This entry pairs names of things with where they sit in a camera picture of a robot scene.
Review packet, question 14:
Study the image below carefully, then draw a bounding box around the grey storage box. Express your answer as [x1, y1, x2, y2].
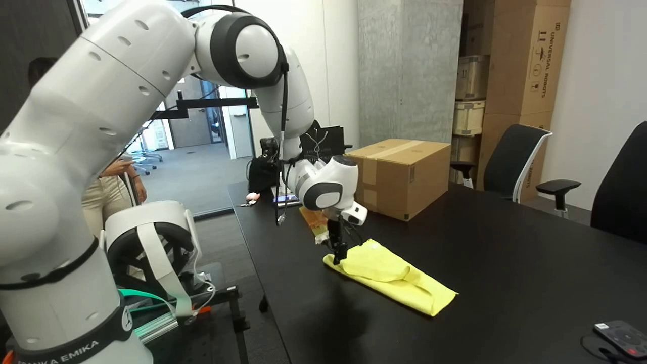
[456, 53, 490, 100]

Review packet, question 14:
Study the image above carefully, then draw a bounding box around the black remote control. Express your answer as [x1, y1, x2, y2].
[590, 317, 647, 359]

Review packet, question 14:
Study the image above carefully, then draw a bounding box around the person in background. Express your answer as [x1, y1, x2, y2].
[26, 55, 151, 239]

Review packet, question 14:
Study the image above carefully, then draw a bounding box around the taped cardboard box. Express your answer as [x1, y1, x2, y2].
[347, 137, 454, 224]

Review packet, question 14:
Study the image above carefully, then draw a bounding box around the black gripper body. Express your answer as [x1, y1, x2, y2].
[327, 212, 349, 247]

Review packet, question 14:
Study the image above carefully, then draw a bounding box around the green cable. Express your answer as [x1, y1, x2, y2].
[116, 284, 178, 320]

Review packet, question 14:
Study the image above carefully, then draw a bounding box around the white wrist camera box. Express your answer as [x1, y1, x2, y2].
[339, 200, 373, 229]

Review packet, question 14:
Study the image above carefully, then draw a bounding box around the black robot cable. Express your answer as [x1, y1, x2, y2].
[271, 63, 294, 229]

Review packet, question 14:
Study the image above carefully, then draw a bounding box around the black white office chair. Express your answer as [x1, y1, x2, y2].
[449, 122, 582, 217]

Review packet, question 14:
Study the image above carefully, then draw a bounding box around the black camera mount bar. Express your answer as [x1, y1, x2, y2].
[149, 90, 261, 121]

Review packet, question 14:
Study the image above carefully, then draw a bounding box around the yellow towel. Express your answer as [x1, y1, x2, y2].
[319, 237, 462, 320]

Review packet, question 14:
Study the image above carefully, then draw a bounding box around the brown flat board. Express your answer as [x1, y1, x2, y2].
[297, 204, 334, 247]

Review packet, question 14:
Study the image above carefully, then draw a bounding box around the white VR headset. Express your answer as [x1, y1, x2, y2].
[100, 198, 206, 320]

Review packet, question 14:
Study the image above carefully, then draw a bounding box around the tall cardboard carton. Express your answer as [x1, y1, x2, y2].
[473, 0, 572, 198]

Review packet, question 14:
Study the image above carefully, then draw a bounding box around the white storage box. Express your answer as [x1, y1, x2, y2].
[454, 98, 488, 137]

